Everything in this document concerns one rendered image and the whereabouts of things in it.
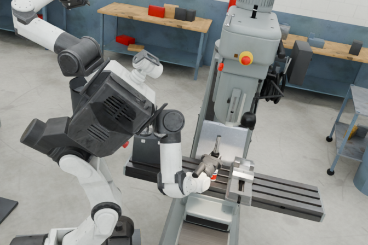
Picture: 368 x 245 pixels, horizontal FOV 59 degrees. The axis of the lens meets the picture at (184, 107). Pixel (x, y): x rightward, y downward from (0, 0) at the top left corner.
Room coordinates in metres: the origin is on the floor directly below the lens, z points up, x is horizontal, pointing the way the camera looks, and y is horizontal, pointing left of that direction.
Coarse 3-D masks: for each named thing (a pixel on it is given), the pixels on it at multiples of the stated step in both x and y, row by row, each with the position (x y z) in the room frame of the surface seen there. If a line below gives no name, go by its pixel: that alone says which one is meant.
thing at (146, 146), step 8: (136, 136) 1.61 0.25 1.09; (144, 136) 1.62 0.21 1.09; (152, 136) 1.64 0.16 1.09; (160, 136) 1.63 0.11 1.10; (136, 144) 1.61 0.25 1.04; (144, 144) 1.61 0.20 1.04; (152, 144) 1.61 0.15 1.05; (136, 152) 1.61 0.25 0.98; (144, 152) 1.61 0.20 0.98; (152, 152) 1.61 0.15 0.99; (136, 160) 1.61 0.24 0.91; (144, 160) 1.61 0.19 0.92; (152, 160) 1.61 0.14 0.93
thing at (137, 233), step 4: (136, 232) 1.49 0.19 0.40; (140, 232) 1.49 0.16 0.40; (16, 236) 1.32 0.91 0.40; (20, 236) 1.33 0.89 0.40; (132, 236) 1.45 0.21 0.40; (136, 236) 1.46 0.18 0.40; (140, 236) 1.46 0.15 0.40; (132, 240) 1.43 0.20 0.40; (136, 240) 1.43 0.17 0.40; (140, 240) 1.44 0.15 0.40; (132, 244) 1.39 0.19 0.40; (136, 244) 1.40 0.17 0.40; (140, 244) 1.40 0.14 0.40
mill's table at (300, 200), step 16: (128, 160) 1.62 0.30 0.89; (192, 160) 1.71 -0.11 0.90; (128, 176) 1.55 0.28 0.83; (144, 176) 1.54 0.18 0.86; (224, 176) 1.60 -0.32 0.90; (256, 176) 1.64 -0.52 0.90; (272, 176) 1.67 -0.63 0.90; (208, 192) 1.49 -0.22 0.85; (224, 192) 1.49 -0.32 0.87; (256, 192) 1.49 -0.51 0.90; (272, 192) 1.51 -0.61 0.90; (288, 192) 1.53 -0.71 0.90; (304, 192) 1.56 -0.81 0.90; (272, 208) 1.44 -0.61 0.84; (288, 208) 1.44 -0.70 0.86; (304, 208) 1.42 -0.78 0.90; (320, 208) 1.44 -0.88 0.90
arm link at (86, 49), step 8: (64, 32) 1.17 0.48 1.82; (56, 40) 1.13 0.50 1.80; (64, 40) 1.13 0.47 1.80; (72, 40) 1.14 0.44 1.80; (80, 40) 1.16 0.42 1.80; (88, 40) 1.17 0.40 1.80; (56, 48) 1.12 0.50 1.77; (64, 48) 1.12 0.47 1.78; (72, 48) 1.10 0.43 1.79; (80, 48) 1.11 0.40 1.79; (88, 48) 1.14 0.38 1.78; (96, 48) 1.18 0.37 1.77; (80, 56) 1.08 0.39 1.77; (88, 56) 1.12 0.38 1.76; (96, 56) 1.18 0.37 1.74
